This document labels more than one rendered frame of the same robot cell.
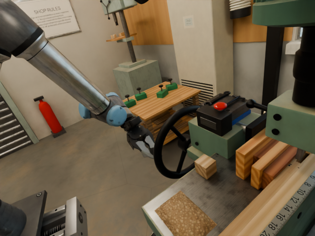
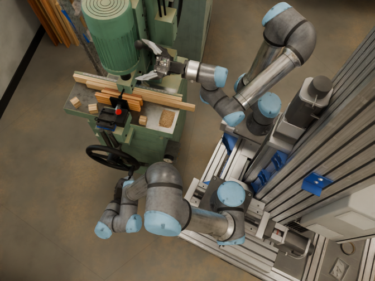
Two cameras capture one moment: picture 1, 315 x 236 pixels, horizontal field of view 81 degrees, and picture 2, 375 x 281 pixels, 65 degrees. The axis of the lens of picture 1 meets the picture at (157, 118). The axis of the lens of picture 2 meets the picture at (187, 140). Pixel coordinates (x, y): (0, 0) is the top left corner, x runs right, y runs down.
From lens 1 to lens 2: 1.35 m
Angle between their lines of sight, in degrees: 81
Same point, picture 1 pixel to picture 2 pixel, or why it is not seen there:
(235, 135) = not seen: hidden behind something
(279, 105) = (130, 83)
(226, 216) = (158, 108)
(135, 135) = not seen: hidden behind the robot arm
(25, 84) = not seen: outside the picture
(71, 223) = (193, 184)
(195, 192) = (155, 120)
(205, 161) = (143, 118)
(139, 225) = (145, 257)
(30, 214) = (207, 200)
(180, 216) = (168, 116)
